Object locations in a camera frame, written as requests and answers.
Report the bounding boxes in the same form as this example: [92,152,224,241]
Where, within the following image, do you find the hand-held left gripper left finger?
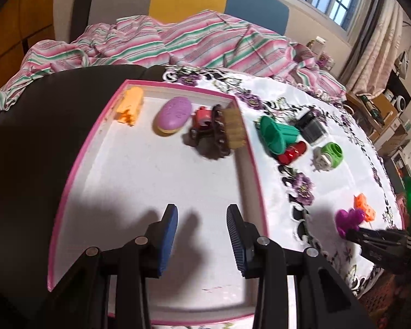
[50,205,179,329]

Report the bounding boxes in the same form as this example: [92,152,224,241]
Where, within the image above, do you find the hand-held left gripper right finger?
[227,205,374,329]

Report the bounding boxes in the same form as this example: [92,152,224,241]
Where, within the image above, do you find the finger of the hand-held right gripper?
[358,243,411,275]
[342,227,410,244]

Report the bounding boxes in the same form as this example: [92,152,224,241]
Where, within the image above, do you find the purple plastic toy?
[335,208,365,239]

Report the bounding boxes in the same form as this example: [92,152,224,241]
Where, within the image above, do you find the pink-rimmed white tray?
[47,80,269,326]

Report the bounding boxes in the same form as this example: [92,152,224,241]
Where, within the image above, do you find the wooden pin brush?
[221,107,244,149]

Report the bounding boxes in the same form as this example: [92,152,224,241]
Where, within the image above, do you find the purple oval soap box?
[153,97,192,136]

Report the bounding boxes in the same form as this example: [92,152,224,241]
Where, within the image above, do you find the red toy car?
[192,106,216,127]

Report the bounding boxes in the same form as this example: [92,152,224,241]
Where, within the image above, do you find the orange plastic piece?
[114,87,144,126]

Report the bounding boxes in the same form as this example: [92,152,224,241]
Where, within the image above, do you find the orange plastic cube block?
[353,194,376,223]

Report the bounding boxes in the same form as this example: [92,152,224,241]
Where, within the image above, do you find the dark red mesh surface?
[356,271,411,329]

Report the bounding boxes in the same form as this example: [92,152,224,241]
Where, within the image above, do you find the white floral embroidered tablecloth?
[106,64,406,329]

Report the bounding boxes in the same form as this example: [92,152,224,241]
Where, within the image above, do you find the red metallic cylinder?
[278,141,308,165]

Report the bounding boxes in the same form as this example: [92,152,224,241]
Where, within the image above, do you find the green ribbed plastic toy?
[259,116,301,155]

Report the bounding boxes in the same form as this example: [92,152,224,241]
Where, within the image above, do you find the white round appliance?
[394,95,410,112]

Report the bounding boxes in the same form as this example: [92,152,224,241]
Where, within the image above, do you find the wooden side desk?
[346,89,411,151]

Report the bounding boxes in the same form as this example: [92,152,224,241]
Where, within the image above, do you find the black square container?
[295,110,326,143]

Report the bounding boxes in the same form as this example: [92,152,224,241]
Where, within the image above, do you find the purple packets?
[317,53,334,71]

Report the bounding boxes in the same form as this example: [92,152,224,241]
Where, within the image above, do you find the beige checked curtain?
[339,0,408,93]

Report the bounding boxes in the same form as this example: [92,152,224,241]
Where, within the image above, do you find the pink green striped sheet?
[0,10,346,124]

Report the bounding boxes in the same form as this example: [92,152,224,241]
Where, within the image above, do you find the wooden cabinet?
[0,0,55,72]

